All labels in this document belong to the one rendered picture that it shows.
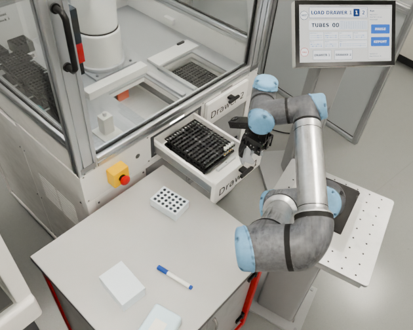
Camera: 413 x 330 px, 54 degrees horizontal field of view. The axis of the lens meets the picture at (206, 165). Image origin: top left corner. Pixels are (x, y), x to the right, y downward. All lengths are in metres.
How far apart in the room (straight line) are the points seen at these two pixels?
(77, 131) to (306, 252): 0.77
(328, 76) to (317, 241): 1.41
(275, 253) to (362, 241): 0.69
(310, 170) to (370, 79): 1.97
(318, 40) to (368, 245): 1.00
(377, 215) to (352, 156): 1.42
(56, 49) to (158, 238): 0.73
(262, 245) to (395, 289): 1.62
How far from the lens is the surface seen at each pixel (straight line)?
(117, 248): 1.47
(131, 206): 1.57
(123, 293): 1.32
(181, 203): 1.52
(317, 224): 0.99
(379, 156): 3.21
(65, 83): 1.20
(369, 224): 1.69
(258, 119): 1.13
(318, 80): 2.27
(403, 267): 2.64
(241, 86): 1.91
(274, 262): 0.99
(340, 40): 2.13
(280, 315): 2.20
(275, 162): 2.82
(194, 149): 1.57
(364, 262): 1.58
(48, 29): 1.11
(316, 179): 1.04
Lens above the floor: 1.99
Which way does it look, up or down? 46 degrees down
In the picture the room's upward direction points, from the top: 6 degrees clockwise
